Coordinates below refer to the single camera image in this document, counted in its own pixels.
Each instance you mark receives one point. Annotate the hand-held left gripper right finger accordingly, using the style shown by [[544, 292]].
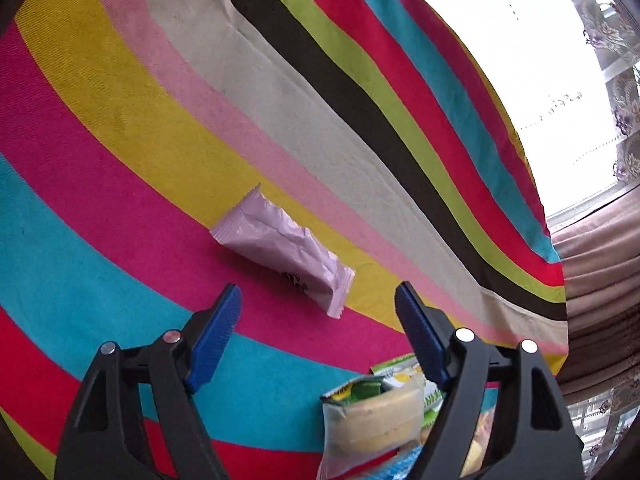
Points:
[[420, 330]]

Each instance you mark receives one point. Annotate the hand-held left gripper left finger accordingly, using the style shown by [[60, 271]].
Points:
[[215, 340]]

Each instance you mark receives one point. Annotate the frosted round pastry packet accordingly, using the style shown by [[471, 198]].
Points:
[[380, 420]]

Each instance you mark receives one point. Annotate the pink snack packet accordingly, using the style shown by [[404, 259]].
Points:
[[280, 245]]

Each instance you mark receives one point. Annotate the green white snack packet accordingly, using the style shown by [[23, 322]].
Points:
[[400, 366]]

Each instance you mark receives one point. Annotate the brown curtain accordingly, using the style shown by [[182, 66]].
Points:
[[600, 285]]

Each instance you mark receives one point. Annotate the colourful striped cloth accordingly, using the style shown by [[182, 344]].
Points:
[[150, 160]]

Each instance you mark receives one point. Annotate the embroidered lace curtain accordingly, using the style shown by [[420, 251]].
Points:
[[622, 105]]

